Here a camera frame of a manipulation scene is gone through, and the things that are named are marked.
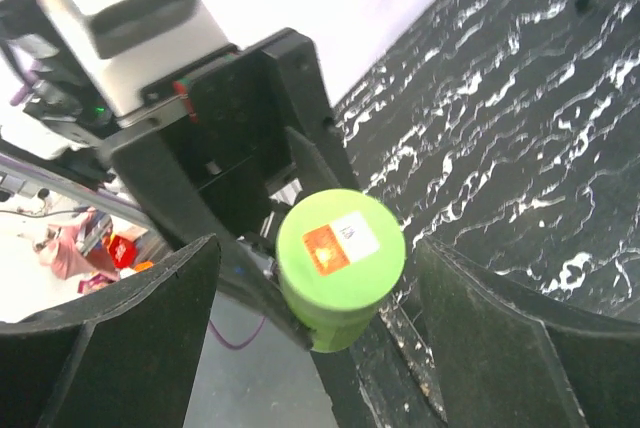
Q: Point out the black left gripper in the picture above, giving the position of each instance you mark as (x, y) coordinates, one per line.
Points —
(232, 130)

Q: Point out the green lidded pill bottle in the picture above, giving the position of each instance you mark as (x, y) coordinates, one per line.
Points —
(340, 253)

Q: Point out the pink cloth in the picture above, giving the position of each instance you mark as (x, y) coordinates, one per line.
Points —
(58, 251)

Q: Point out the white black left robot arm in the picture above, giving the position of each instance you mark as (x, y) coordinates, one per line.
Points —
(62, 96)

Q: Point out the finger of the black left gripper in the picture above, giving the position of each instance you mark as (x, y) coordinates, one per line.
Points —
(249, 276)

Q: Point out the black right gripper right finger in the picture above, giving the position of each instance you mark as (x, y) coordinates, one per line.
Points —
(508, 356)

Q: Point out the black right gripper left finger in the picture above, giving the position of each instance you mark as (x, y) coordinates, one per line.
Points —
(124, 356)

